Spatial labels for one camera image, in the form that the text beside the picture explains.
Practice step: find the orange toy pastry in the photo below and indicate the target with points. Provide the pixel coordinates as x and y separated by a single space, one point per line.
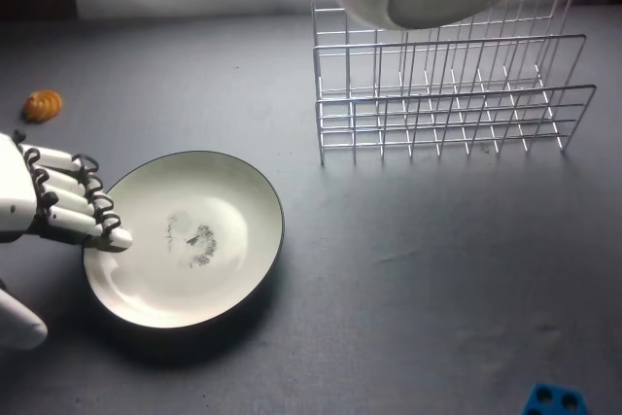
44 106

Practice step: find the blue pentagon block with holes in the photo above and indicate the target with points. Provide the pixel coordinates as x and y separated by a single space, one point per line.
554 403

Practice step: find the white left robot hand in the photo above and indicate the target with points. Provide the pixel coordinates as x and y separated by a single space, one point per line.
19 191

